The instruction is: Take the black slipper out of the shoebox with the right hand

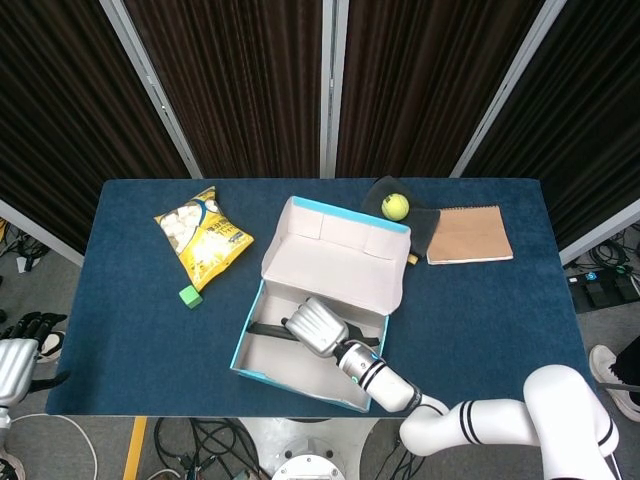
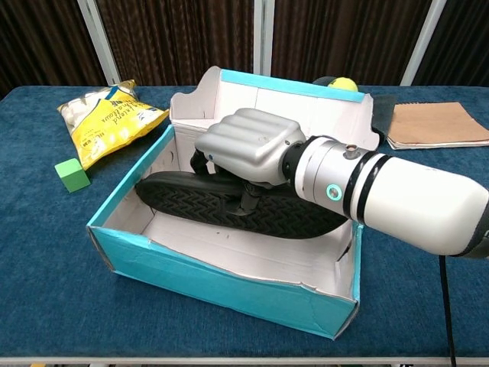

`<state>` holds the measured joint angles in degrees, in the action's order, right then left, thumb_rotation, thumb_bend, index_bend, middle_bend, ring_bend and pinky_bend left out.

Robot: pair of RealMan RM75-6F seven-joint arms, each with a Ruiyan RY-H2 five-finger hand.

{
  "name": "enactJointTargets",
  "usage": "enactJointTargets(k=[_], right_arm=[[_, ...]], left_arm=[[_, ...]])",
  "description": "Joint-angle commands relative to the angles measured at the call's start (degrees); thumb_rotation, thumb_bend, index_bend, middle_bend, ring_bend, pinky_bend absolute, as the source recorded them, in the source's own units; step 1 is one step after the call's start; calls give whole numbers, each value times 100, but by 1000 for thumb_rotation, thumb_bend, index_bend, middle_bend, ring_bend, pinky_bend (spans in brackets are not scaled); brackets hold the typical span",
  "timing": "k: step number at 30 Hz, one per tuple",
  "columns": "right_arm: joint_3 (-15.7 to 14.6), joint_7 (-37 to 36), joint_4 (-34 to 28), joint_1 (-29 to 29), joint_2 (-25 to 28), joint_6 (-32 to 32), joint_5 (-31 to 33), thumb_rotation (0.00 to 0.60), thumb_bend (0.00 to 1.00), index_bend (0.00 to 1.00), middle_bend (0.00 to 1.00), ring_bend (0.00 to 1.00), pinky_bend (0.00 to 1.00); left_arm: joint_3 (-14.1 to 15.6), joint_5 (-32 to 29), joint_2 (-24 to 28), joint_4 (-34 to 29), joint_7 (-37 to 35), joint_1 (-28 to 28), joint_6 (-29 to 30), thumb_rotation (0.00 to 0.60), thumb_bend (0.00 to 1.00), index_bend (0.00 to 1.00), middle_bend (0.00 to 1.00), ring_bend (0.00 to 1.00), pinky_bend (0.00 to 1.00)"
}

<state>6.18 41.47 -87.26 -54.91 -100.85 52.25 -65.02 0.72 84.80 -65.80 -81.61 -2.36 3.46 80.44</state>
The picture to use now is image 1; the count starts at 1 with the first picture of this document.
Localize grey metal partition post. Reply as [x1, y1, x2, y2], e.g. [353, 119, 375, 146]
[98, 0, 204, 180]
[319, 0, 350, 180]
[449, 0, 569, 179]

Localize dark brown corrugated panel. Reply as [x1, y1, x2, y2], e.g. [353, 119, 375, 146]
[0, 0, 194, 254]
[458, 0, 640, 251]
[122, 0, 325, 180]
[335, 0, 546, 179]

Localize grey metal partition rail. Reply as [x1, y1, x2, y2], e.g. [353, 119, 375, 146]
[558, 198, 640, 266]
[0, 198, 85, 268]

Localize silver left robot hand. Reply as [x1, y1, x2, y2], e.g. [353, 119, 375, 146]
[0, 312, 71, 405]

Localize brown spiral notebook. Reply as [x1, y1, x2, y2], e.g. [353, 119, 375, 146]
[426, 203, 515, 266]

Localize blue table cover cloth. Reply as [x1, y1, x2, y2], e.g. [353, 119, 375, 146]
[44, 177, 599, 417]

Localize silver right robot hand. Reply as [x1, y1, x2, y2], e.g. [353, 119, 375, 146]
[280, 297, 351, 359]

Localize light blue cardboard box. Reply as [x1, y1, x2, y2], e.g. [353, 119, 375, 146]
[229, 195, 412, 414]

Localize white cable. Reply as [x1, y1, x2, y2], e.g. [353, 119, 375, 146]
[9, 412, 100, 480]

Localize yellow tennis ball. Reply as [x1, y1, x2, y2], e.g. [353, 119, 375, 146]
[381, 192, 411, 221]

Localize dark grey cloth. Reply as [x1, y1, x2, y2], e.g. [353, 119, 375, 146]
[360, 174, 442, 266]

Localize yellow floor tape strip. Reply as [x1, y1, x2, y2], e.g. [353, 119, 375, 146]
[122, 417, 149, 480]

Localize black trouser leg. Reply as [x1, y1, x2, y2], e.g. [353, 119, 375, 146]
[613, 334, 640, 387]

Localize white sneaker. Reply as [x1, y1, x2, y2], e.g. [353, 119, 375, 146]
[37, 329, 66, 365]
[588, 344, 640, 424]

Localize black object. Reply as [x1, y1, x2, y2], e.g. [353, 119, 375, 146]
[244, 322, 381, 349]

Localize green cube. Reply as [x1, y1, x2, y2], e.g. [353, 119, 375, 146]
[178, 284, 204, 310]

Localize floor cable tangle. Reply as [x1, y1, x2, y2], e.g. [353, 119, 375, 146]
[0, 219, 51, 274]
[564, 239, 640, 281]

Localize yellow snack bag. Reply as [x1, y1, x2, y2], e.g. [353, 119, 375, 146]
[153, 185, 255, 293]

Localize black cable bundle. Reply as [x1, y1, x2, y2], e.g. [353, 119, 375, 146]
[152, 417, 261, 480]
[364, 432, 419, 480]

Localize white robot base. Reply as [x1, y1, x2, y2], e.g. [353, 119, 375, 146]
[239, 414, 386, 480]

